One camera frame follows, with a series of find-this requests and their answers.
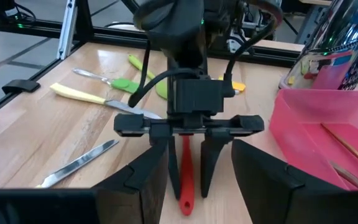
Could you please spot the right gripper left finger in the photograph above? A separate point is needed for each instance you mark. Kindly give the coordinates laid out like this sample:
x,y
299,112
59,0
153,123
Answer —
x,y
141,193

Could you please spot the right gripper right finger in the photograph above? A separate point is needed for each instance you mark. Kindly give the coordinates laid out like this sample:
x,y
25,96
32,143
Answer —
x,y
259,186

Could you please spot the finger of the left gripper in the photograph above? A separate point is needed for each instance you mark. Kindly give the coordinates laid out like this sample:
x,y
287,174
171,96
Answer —
x,y
210,155
173,161

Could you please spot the lime green silicone spoon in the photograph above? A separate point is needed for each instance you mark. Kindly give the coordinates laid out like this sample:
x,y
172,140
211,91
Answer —
x,y
138,63

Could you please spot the yellow silicone spatula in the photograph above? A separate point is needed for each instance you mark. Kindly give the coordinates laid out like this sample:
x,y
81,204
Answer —
x,y
239,85

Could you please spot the light wooden spoon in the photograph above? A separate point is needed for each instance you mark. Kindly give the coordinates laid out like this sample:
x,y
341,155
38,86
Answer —
x,y
353,151

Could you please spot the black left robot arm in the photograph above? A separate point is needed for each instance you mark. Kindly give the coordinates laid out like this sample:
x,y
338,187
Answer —
x,y
166,21

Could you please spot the pink plastic bin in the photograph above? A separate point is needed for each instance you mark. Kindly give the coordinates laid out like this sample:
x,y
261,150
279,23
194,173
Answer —
x,y
291,124

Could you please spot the black table edge clip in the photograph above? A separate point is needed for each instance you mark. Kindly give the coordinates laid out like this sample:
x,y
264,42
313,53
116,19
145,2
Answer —
x,y
20,85

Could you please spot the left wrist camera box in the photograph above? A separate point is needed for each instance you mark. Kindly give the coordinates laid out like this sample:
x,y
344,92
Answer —
x,y
197,96

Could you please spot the black aluminium table frame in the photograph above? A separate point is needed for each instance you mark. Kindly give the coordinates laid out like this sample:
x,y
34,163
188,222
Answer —
x,y
120,34

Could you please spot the silver aluminium profile post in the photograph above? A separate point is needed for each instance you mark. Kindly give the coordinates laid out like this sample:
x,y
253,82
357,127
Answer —
x,y
67,31

